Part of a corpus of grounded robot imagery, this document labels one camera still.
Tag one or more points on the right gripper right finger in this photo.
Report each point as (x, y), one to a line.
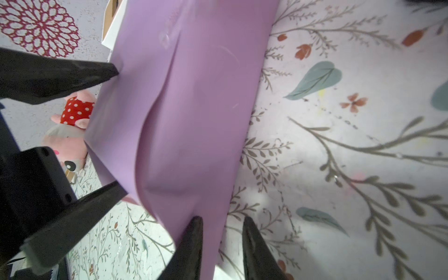
(258, 262)

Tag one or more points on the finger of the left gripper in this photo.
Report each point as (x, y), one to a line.
(34, 79)

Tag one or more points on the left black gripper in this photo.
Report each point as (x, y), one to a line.
(36, 211)

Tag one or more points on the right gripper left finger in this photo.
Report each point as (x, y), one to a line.
(186, 261)

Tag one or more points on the pink wrapping paper sheet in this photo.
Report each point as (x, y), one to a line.
(171, 126)

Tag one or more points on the white box with wooden lid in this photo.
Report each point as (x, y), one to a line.
(113, 17)

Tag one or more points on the pink plush toy red dress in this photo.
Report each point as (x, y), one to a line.
(66, 138)

